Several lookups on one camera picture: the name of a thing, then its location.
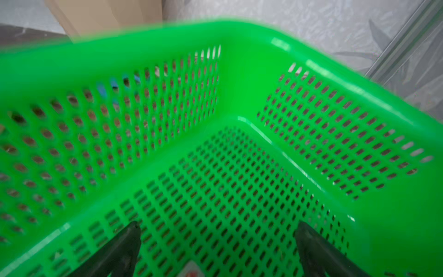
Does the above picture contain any green perforated plastic basket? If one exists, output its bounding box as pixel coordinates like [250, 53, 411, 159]
[1, 21, 443, 277]

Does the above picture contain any small blue toy rake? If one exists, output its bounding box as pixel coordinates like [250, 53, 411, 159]
[97, 75, 141, 98]

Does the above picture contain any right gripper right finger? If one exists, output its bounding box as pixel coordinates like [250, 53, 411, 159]
[295, 221, 369, 277]

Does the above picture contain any terracotta flower pot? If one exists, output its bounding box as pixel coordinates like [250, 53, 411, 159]
[45, 0, 163, 38]

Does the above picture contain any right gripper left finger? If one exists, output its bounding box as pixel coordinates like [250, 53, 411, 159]
[69, 221, 141, 277]

